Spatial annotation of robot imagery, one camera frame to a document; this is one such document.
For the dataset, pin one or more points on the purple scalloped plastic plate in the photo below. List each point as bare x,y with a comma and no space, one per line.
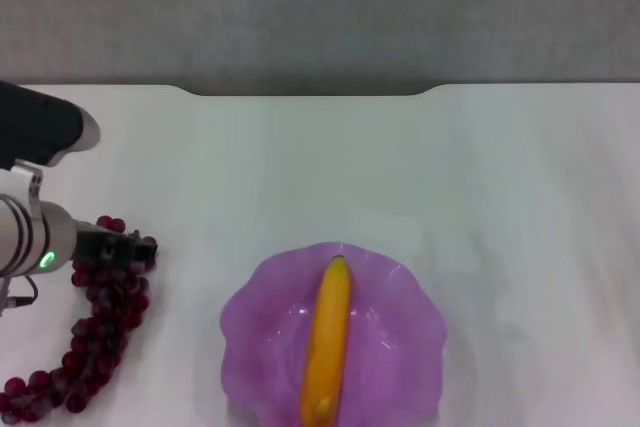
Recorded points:
400,322

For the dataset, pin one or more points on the red grape bunch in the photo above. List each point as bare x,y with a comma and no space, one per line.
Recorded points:
105,327

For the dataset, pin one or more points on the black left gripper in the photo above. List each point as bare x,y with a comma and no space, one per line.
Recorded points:
100,244

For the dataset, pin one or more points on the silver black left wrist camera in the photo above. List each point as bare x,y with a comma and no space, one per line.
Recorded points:
35,122

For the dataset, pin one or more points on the yellow banana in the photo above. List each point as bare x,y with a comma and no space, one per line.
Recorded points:
327,327

